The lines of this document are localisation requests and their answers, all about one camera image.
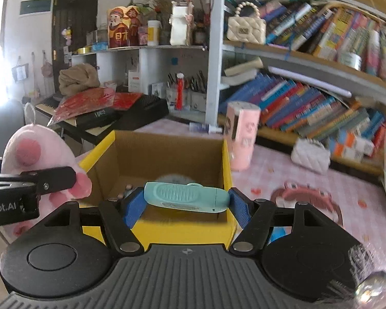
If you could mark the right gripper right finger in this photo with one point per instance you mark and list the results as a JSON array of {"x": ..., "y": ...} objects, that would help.
[{"x": 254, "y": 217}]

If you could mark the black keyboard piano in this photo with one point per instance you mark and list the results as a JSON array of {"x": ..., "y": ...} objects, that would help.
[{"x": 95, "y": 126}]

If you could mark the white quilted purse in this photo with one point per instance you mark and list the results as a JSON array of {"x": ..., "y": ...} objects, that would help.
[{"x": 311, "y": 155}]

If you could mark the row of leaning books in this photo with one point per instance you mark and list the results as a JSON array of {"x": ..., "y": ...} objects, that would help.
[{"x": 291, "y": 109}]

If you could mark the fortune god figure decoration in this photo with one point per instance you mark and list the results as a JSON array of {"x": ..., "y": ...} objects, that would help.
[{"x": 123, "y": 24}]

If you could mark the beige folded cloth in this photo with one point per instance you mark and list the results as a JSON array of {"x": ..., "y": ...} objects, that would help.
[{"x": 78, "y": 78}]

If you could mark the teal handheld device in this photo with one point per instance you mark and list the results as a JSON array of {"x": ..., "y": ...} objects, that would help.
[{"x": 190, "y": 197}]

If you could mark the cream pearl handle handbag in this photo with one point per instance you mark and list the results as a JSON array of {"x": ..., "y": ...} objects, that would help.
[{"x": 247, "y": 29}]

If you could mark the yellow cardboard box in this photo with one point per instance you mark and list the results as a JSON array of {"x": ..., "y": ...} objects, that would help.
[{"x": 129, "y": 159}]

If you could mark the red paper packets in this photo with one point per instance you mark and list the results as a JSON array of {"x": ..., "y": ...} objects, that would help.
[{"x": 92, "y": 100}]

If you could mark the orange white medicine boxes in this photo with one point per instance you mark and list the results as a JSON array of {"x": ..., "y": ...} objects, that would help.
[{"x": 350, "y": 146}]

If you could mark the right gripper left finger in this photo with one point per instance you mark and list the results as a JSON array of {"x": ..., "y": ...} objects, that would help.
[{"x": 118, "y": 219}]

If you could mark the pink cylindrical container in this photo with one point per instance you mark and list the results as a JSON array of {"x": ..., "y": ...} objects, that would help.
[{"x": 240, "y": 132}]

